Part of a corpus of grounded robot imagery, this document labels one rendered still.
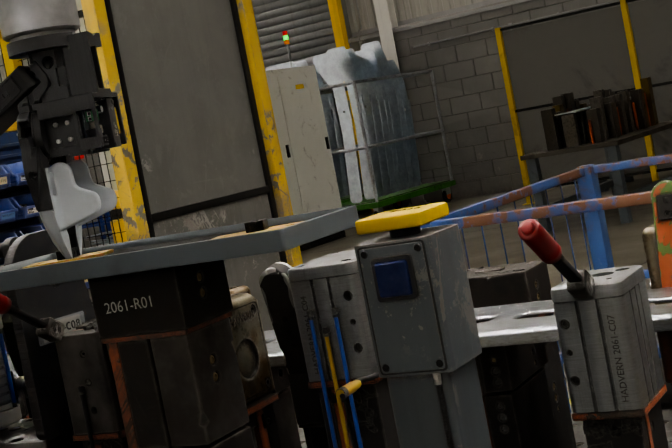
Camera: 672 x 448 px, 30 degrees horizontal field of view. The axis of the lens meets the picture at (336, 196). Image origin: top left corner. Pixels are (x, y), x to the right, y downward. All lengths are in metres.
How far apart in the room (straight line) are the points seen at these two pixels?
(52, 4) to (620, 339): 0.61
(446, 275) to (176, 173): 3.70
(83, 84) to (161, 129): 3.44
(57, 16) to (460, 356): 0.50
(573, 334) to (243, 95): 4.04
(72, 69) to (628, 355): 0.58
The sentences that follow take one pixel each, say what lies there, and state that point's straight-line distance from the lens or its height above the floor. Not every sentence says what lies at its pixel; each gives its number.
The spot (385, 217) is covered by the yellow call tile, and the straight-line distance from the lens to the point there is 1.02.
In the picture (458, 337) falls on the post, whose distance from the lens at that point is 1.03.
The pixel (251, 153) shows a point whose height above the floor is 1.21.
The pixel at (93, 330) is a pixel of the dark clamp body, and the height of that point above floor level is 1.07.
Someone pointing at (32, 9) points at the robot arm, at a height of 1.40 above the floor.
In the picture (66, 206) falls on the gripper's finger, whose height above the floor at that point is 1.21.
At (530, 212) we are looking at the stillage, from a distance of 3.24.
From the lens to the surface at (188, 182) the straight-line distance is 4.74.
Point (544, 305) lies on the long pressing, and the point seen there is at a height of 1.00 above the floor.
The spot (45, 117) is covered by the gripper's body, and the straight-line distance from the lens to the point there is 1.22.
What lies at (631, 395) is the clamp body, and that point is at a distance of 1.15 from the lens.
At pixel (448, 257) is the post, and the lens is 1.03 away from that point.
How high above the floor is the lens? 1.24
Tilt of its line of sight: 3 degrees down
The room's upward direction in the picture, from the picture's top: 11 degrees counter-clockwise
